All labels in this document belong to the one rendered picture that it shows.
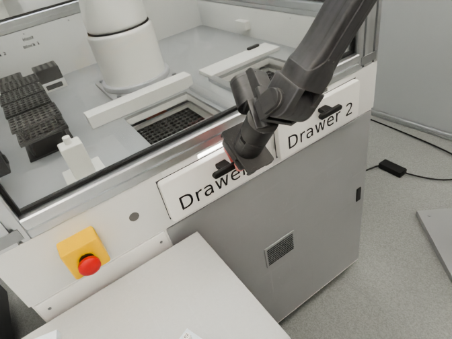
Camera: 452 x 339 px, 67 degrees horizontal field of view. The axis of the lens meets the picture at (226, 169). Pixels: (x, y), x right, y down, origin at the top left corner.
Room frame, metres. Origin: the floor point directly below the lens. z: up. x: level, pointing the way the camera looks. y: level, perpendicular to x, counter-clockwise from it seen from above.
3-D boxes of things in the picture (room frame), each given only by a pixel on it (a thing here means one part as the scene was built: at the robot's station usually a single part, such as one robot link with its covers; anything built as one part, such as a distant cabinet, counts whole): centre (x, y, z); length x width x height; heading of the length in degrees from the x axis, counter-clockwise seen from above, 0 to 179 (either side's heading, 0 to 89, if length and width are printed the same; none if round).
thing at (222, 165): (0.61, 0.00, 0.91); 0.07 x 0.04 x 0.01; 116
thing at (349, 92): (0.77, -0.27, 0.87); 0.29 x 0.02 x 0.11; 116
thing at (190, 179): (0.63, 0.01, 0.87); 0.29 x 0.02 x 0.11; 116
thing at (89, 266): (0.44, 0.29, 0.88); 0.04 x 0.03 x 0.04; 116
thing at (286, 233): (1.09, 0.18, 0.40); 1.03 x 0.95 x 0.80; 116
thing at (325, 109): (0.75, -0.28, 0.91); 0.07 x 0.04 x 0.01; 116
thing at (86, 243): (0.47, 0.30, 0.88); 0.07 x 0.05 x 0.07; 116
